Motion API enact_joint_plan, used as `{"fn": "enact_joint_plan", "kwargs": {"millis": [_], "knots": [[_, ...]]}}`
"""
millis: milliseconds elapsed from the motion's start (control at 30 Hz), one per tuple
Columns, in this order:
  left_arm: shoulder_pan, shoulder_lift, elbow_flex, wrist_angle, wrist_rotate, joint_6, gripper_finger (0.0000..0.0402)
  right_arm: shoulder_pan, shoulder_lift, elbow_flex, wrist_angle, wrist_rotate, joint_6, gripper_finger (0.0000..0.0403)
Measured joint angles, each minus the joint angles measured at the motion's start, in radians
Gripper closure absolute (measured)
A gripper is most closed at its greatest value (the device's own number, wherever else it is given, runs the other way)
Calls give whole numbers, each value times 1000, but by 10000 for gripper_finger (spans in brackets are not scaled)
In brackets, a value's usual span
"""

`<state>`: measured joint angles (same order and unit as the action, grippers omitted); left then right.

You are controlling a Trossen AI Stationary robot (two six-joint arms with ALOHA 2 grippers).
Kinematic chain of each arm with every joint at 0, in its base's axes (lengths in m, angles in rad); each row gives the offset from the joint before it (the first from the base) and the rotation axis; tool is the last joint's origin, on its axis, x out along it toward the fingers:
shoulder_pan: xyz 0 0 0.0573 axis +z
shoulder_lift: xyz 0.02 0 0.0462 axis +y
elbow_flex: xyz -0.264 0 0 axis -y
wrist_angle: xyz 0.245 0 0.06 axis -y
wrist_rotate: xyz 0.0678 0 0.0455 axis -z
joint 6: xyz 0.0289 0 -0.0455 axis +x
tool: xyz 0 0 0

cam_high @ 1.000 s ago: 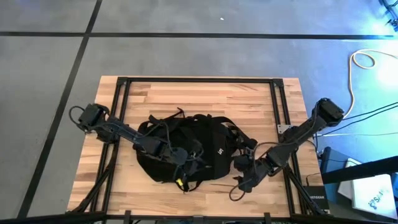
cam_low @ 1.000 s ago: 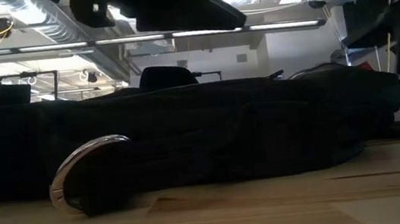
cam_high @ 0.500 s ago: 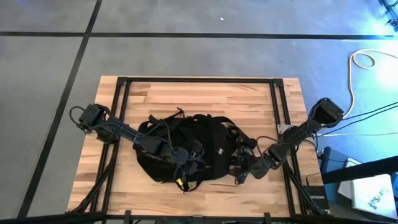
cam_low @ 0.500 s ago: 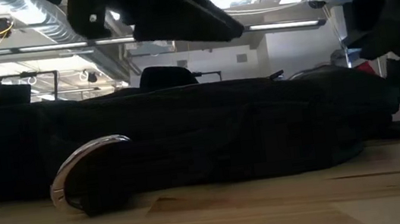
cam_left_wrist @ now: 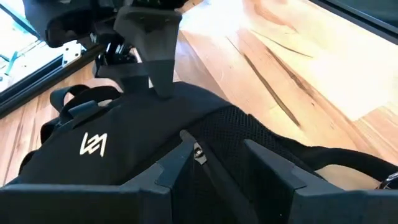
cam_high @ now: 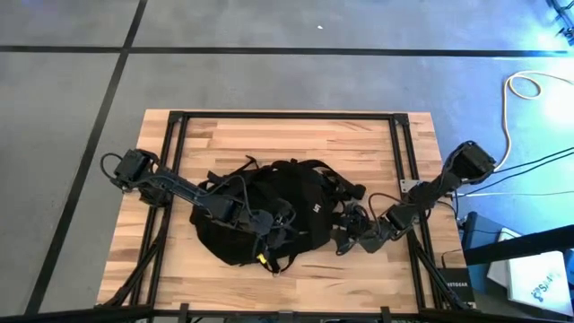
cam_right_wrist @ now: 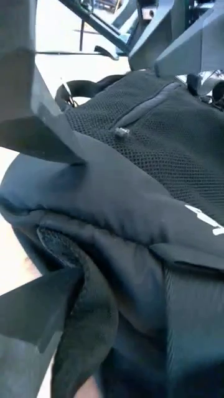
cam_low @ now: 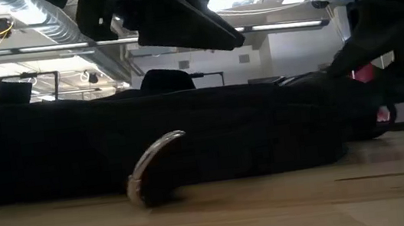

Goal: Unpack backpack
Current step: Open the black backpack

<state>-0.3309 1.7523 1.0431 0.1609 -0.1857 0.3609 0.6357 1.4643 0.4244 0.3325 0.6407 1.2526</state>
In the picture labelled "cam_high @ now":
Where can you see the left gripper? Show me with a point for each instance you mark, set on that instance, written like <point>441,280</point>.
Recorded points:
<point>262,222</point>

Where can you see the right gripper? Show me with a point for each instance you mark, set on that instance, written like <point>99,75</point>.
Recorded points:
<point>363,222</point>

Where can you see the black backpack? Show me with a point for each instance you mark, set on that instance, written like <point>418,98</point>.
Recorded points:
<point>305,202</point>

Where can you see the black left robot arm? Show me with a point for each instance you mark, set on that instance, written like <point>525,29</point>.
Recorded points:
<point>179,184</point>

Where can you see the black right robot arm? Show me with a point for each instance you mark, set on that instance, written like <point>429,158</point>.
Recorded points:
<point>430,193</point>

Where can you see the plain white flat box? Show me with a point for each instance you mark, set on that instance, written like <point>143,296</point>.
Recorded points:
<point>498,255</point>

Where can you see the black diagonal beam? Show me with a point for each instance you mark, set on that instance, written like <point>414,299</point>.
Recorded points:
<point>515,246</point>

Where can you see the white box blue print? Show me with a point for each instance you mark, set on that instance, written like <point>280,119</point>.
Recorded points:
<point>538,280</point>

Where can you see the black rig crossbar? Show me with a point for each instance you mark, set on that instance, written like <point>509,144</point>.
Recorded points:
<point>89,312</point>

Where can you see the black tripod stand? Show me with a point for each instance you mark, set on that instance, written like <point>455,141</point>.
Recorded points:
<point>562,13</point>

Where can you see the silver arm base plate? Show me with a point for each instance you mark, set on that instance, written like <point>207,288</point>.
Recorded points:
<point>410,185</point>

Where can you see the black network switch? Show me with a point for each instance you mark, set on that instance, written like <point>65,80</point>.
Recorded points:
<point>457,283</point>

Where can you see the black aluminium table frame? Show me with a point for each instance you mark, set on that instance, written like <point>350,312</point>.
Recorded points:
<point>287,115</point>

